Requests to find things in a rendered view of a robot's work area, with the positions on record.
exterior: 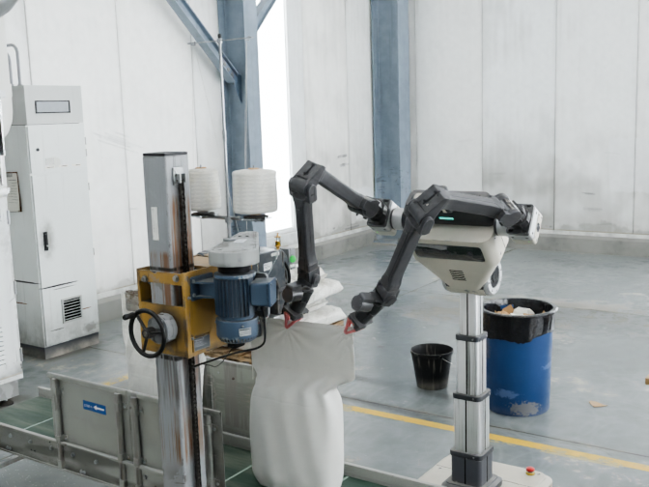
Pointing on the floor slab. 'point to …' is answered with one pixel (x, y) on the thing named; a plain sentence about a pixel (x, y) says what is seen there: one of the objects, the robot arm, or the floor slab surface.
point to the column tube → (173, 390)
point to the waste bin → (519, 356)
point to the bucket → (432, 365)
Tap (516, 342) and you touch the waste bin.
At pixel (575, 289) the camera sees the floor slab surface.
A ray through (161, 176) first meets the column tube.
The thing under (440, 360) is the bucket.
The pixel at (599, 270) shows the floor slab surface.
